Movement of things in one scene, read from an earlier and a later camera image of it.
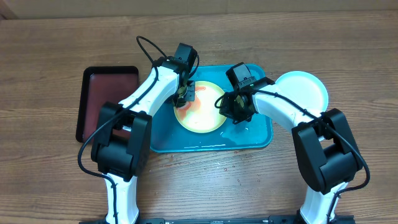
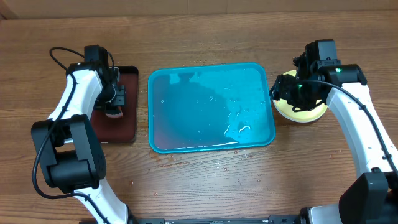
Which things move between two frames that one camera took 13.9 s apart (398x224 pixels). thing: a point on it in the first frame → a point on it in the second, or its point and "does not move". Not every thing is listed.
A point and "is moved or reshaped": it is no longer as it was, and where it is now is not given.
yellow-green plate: (202, 116) is moved or reshaped
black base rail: (226, 219) does not move
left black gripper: (189, 95) → (119, 101)
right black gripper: (227, 112) → (282, 89)
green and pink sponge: (186, 106) is moved or reshaped
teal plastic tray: (166, 137) does not move
